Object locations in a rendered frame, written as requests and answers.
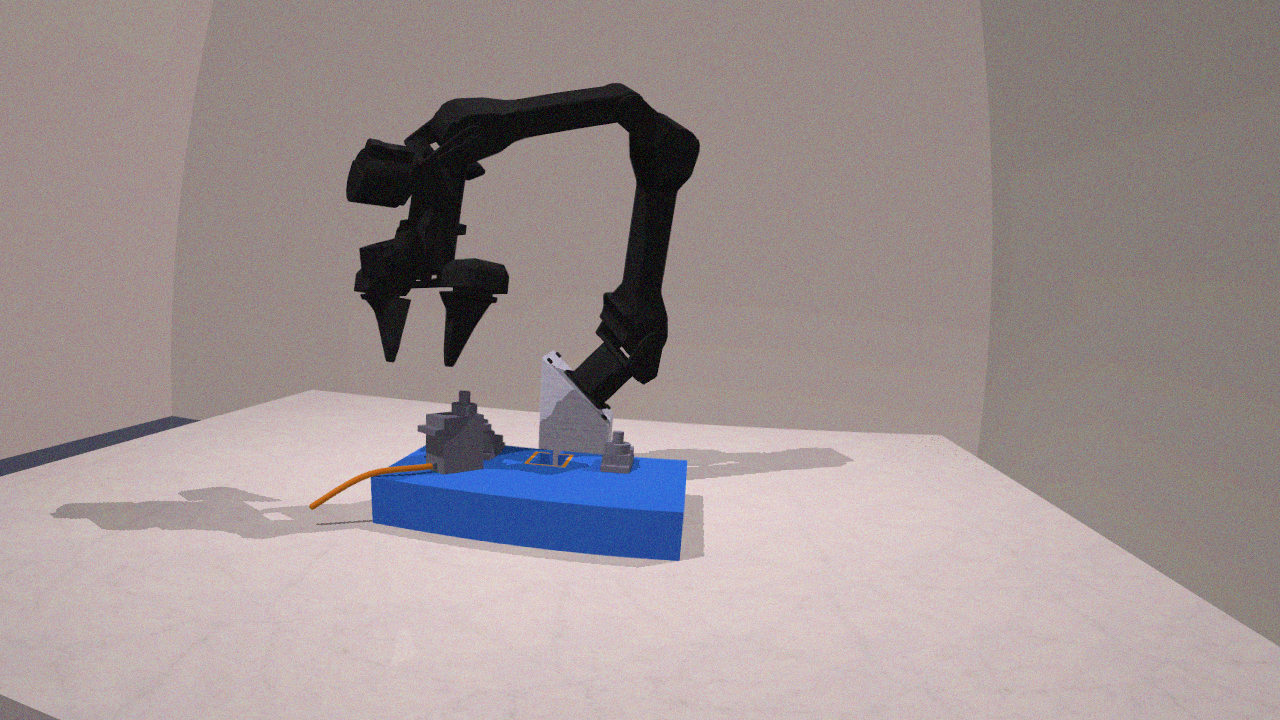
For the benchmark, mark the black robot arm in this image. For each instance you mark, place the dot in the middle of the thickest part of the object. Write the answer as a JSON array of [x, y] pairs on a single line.
[[663, 155]]

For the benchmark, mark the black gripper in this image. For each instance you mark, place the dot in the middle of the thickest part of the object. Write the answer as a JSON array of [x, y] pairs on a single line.
[[474, 282]]

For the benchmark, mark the blue flat deck plate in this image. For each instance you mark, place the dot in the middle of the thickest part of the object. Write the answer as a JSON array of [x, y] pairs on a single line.
[[613, 504]]

